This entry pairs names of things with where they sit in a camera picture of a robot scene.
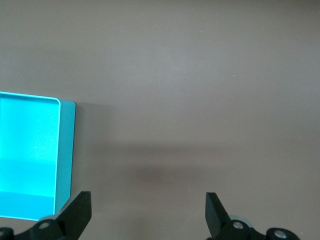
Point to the cyan plastic storage bin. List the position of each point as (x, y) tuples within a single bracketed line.
[(27, 150)]

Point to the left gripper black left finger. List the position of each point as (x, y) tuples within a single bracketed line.
[(72, 220)]

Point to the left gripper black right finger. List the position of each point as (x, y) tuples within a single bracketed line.
[(217, 220)]

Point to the brown table cover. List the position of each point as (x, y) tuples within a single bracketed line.
[(180, 75)]

